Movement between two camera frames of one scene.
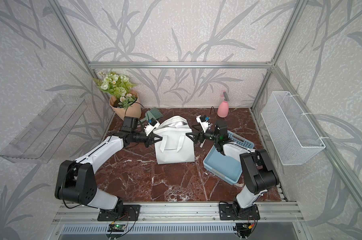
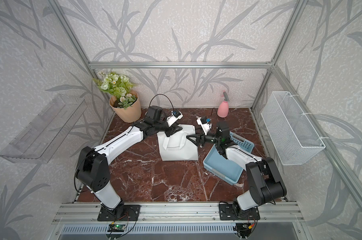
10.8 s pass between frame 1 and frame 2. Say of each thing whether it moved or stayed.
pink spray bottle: stayed
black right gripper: stayed
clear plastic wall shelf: stayed
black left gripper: moved
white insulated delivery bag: moved
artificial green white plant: stayed
